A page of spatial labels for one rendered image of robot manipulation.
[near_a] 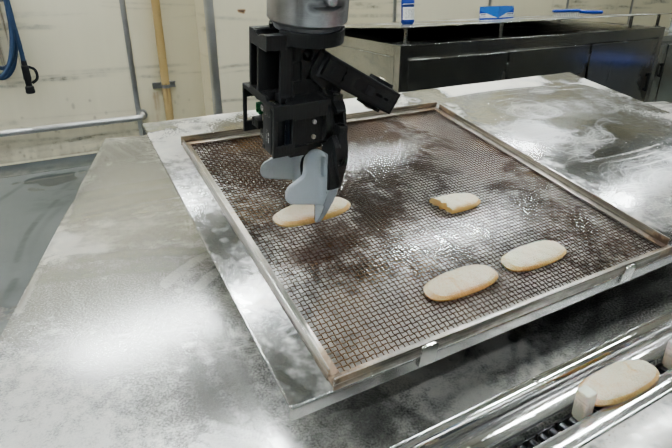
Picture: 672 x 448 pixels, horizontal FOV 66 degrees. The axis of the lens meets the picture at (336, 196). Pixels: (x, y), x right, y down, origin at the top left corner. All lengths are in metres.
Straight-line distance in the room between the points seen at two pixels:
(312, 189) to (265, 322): 0.14
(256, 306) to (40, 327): 0.30
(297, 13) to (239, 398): 0.37
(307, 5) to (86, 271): 0.53
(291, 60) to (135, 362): 0.37
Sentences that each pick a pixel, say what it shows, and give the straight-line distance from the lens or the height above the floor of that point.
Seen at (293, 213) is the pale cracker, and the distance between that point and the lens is 0.59.
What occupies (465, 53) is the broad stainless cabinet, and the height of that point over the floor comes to 0.89.
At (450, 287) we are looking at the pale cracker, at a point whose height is 0.91.
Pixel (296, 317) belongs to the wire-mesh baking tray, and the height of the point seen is 0.91.
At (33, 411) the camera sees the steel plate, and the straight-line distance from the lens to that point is 0.63.
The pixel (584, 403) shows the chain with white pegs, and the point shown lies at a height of 0.86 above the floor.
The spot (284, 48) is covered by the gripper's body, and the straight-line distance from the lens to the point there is 0.48.
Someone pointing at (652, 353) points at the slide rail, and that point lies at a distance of 0.66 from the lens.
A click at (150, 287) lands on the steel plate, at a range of 0.77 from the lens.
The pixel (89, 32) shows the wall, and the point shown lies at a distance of 3.94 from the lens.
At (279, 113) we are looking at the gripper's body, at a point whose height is 1.10.
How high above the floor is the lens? 1.21
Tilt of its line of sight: 23 degrees down
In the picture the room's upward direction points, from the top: straight up
